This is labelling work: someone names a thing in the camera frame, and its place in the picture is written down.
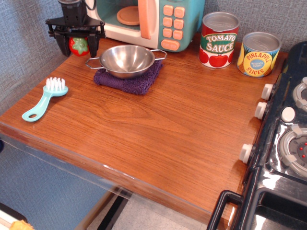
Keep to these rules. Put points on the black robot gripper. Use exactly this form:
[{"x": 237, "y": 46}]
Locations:
[{"x": 75, "y": 19}]

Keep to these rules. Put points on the red toy strawberry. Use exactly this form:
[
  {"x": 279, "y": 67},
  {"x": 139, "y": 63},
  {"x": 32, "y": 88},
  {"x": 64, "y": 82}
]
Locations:
[{"x": 79, "y": 46}]

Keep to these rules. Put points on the white stove knob top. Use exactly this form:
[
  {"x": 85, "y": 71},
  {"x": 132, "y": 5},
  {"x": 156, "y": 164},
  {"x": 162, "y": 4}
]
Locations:
[{"x": 266, "y": 92}]

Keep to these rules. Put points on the white stove knob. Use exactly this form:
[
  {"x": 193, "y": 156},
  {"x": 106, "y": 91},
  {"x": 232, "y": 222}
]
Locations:
[
  {"x": 260, "y": 110},
  {"x": 245, "y": 152},
  {"x": 266, "y": 92}
]

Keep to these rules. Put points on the stainless steel bowl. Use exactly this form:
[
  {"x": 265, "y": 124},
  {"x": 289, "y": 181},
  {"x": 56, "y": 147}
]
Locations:
[{"x": 126, "y": 61}]

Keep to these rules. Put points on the teal dish brush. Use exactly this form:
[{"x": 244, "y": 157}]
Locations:
[{"x": 54, "y": 87}]

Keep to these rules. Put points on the orange plate in microwave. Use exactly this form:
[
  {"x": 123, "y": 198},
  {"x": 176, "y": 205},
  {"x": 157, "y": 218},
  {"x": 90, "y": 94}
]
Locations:
[{"x": 129, "y": 16}]

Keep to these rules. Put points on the purple folded cloth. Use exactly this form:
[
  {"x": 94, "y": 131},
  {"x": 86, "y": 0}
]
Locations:
[{"x": 138, "y": 86}]

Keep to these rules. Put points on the teal toy microwave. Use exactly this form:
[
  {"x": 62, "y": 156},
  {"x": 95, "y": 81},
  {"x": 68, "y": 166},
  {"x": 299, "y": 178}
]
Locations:
[{"x": 168, "y": 25}]

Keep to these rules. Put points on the tomato sauce can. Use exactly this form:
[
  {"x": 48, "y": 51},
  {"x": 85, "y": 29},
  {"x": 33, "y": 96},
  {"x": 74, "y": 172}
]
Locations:
[{"x": 218, "y": 39}]

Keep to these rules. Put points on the pineapple slices can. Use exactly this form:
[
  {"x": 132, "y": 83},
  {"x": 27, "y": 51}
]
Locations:
[{"x": 258, "y": 54}]

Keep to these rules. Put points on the yellow object bottom left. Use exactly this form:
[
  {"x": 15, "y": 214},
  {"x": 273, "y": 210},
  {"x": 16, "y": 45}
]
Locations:
[{"x": 21, "y": 225}]

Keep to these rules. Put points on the white stove knob middle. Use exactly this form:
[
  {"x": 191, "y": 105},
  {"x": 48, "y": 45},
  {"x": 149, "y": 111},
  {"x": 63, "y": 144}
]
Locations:
[{"x": 260, "y": 110}]

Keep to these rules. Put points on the white stove knob bottom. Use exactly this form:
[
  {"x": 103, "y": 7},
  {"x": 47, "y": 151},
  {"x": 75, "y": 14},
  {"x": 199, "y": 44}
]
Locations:
[{"x": 245, "y": 152}]

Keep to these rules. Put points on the black toy stove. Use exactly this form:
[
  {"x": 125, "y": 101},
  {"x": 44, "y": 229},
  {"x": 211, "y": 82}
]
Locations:
[{"x": 275, "y": 183}]

